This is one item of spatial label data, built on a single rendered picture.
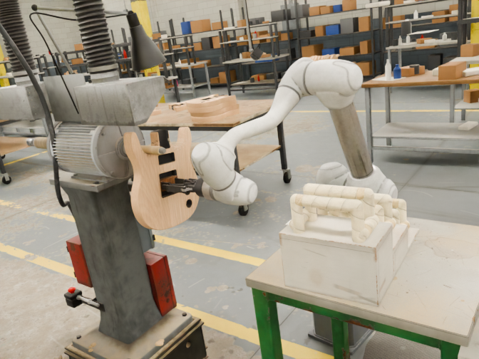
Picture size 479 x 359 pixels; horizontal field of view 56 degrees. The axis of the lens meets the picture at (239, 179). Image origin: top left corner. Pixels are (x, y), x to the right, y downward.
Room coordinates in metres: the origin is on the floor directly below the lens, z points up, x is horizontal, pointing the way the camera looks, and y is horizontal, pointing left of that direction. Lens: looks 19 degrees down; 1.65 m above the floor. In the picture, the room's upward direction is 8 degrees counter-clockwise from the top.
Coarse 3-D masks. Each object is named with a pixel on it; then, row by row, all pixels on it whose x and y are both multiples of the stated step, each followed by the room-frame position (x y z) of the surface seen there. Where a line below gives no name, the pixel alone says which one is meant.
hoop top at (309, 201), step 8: (296, 200) 1.10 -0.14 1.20; (304, 200) 1.09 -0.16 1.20; (312, 200) 1.07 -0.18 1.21; (320, 200) 1.06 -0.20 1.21; (328, 200) 1.05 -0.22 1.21; (336, 200) 1.04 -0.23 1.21; (344, 200) 1.03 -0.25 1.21; (352, 200) 1.02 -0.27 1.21; (320, 208) 1.07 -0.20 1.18; (328, 208) 1.05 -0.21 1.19; (336, 208) 1.03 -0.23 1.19; (344, 208) 1.02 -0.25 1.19; (352, 208) 1.01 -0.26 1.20
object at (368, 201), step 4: (372, 196) 1.07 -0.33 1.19; (364, 200) 1.08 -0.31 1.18; (368, 200) 1.07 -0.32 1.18; (372, 200) 1.07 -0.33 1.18; (364, 204) 1.08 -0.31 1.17; (368, 204) 1.07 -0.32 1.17; (372, 204) 1.07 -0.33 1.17; (364, 208) 1.08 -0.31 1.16; (368, 208) 1.07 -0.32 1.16; (372, 208) 1.07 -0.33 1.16; (364, 212) 1.08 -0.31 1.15; (368, 212) 1.07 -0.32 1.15; (372, 212) 1.07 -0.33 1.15; (364, 216) 1.08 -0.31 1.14; (368, 216) 1.07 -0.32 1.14; (372, 216) 1.07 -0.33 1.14; (364, 220) 1.08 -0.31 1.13
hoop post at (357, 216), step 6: (354, 210) 1.01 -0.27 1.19; (360, 210) 1.00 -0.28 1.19; (354, 216) 1.01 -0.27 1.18; (360, 216) 1.00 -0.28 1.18; (354, 222) 1.01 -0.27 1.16; (360, 222) 1.00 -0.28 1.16; (354, 228) 1.01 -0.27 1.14; (360, 228) 1.00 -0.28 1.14; (354, 234) 1.01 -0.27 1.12; (354, 240) 1.01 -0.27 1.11; (360, 240) 1.00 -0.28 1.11
